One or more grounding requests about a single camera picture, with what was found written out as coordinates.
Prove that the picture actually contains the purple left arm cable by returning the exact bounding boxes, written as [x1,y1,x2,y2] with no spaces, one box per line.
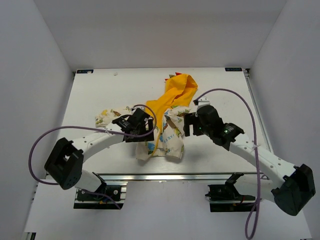
[28,104,158,210]

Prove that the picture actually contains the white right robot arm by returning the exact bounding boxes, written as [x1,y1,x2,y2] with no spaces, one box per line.
[183,104,316,216]

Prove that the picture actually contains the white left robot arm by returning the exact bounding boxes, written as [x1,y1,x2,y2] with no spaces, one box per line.
[44,117,154,200]

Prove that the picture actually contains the dark blue corner label left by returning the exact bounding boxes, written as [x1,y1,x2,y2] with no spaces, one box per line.
[76,69,94,74]

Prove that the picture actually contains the dark blue corner label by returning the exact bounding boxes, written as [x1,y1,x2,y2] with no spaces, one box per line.
[224,67,243,72]
[76,69,94,74]

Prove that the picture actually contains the dark blue corner label right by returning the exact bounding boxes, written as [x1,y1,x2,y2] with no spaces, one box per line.
[224,67,243,72]

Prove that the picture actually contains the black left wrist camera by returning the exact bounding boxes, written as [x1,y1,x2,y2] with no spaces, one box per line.
[111,108,150,132]

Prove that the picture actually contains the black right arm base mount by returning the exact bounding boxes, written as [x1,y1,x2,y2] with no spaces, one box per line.
[205,172,256,213]

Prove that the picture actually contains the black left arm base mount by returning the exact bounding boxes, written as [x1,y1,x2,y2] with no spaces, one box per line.
[73,181,128,210]

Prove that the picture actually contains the aluminium right side rail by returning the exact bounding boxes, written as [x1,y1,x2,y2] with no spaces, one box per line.
[243,68,274,153]

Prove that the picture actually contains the yellow dinosaur print kids jacket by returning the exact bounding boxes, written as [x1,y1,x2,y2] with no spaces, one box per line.
[94,71,199,161]

